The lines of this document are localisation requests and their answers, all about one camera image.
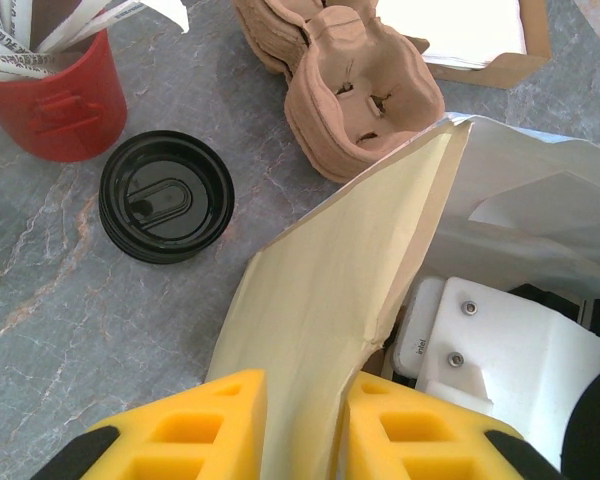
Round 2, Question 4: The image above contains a cardboard napkin box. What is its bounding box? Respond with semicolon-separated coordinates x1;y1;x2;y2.
404;0;554;92

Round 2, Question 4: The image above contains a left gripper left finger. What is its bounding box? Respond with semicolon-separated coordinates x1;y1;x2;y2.
29;368;270;480

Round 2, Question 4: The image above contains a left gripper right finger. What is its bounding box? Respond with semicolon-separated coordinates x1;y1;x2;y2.
337;370;566;480

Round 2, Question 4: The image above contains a stack of black cup lids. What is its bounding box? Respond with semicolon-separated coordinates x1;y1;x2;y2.
98;129;237;267

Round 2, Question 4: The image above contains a painted print paper bag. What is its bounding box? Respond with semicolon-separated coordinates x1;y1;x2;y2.
204;112;600;480

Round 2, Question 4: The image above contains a stack of white napkins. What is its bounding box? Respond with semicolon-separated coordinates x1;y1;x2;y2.
377;0;529;69

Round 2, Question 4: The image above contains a red plastic straw cup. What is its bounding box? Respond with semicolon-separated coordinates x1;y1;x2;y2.
0;22;130;164

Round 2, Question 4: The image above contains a paper wrapped straw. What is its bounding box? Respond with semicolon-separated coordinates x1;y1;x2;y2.
0;0;37;54
0;49;57;84
35;0;147;54

